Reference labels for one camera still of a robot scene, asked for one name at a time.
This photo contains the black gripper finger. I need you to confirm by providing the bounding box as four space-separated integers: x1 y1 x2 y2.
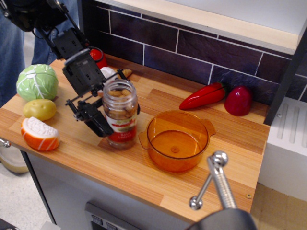
73 100 114 138
117 69 132 81

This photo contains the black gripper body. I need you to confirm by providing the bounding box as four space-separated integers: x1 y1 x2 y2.
63 48 118 105

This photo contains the clear almond spice jar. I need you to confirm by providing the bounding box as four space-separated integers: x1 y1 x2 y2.
103 80 139 149

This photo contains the orange transparent plastic pot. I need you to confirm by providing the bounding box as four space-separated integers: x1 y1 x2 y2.
139 111 215 173

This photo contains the toy ice cream cone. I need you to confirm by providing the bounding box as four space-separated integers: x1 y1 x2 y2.
97 66 133 94

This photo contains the red toy strawberry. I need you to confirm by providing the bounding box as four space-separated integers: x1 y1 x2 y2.
90 48 107 69

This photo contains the yellow toy potato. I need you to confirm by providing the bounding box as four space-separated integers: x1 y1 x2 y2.
23 99 57 121

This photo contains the green toy cabbage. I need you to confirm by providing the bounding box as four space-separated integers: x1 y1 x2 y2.
16 64 59 101

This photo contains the orange salmon sushi toy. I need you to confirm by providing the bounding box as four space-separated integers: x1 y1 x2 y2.
21 117 60 151

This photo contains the person in blue jeans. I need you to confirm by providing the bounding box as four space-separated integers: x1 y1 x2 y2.
0 0 80 174

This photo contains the small metal knob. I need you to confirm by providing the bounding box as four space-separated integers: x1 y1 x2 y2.
0 139 11 148

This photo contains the red toy chili pepper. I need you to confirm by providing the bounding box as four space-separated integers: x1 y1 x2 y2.
179 82 228 110

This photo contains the grey oven control panel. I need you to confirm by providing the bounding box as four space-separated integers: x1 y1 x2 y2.
85 202 139 230

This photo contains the dark red toy pepper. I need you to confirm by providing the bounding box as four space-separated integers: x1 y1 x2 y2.
224 86 252 116

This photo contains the pale wooden shelf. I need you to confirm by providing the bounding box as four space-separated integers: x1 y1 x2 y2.
101 0 306 55

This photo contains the white toy sink unit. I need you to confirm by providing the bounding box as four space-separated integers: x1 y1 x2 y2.
258 97 307 201

